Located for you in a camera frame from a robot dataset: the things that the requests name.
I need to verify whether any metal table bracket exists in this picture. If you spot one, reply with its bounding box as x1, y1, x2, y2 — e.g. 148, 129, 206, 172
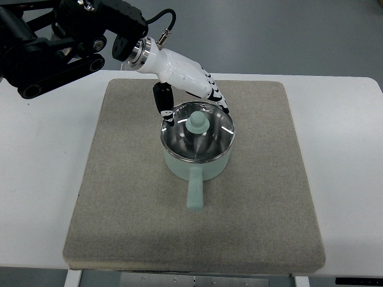
119, 273, 270, 287

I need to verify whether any black control panel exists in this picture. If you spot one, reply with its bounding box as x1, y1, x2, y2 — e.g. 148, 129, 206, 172
335, 277, 382, 286

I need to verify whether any glass lid green knob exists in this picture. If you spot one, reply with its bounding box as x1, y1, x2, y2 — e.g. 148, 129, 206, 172
160, 101, 235, 163

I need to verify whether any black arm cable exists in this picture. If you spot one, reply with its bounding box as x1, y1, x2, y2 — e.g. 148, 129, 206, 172
145, 8, 177, 50

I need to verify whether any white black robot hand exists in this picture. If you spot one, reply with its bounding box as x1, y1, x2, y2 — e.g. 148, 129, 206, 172
127, 37, 229, 126

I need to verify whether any mint green saucepan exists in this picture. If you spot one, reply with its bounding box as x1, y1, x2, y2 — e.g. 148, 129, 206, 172
163, 147, 232, 211

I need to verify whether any grey felt mat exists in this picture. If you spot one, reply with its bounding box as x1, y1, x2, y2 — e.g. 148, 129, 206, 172
63, 79, 326, 274

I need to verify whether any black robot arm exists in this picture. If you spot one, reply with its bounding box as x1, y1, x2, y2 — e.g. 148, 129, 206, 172
1, 1, 148, 99

